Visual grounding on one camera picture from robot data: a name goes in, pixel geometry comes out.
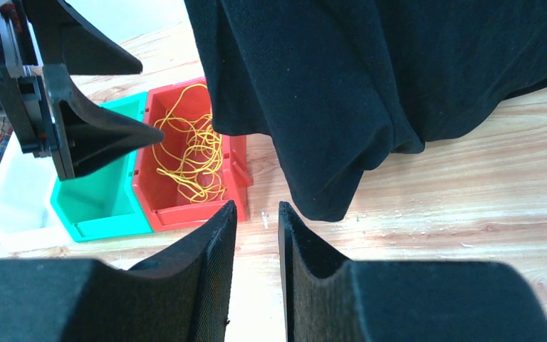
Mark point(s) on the red plastic bin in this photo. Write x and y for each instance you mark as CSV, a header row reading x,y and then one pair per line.
x,y
183,180

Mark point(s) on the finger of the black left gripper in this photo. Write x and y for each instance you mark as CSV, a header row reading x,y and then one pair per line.
x,y
82,136
65,37

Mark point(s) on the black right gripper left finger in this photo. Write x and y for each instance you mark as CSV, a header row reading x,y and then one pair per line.
x,y
181,293

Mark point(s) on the black shirt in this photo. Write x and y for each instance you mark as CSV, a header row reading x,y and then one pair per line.
x,y
340,85

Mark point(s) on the white plastic bin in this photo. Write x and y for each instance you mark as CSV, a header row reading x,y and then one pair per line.
x,y
27,219

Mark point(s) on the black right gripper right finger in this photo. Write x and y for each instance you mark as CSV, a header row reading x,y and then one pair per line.
x,y
330,297

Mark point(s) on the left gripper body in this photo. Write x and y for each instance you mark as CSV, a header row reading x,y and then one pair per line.
x,y
35,74

